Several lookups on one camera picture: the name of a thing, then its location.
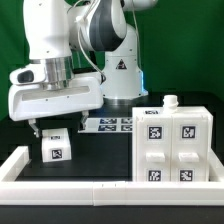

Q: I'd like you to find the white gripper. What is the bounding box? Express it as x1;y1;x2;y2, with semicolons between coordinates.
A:
8;76;103;138

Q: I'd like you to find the white cabinet top block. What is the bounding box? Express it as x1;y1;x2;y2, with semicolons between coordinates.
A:
42;128;72;162

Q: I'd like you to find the white cabinet body box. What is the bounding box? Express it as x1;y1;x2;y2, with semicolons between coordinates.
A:
132;95;213;182

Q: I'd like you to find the white cabinet door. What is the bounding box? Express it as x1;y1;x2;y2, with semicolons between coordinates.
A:
171;114;210;182
136;116;172;182

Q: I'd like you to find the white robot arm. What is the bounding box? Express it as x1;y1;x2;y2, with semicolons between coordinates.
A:
8;0;158;127

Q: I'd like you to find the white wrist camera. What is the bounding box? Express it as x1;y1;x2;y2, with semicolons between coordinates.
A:
10;64;46;85

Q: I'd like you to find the white marker base plate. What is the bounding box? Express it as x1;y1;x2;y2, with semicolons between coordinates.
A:
79;117;132;133

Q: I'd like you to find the white U-shaped boundary frame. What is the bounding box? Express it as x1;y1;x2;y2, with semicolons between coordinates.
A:
0;146;224;206

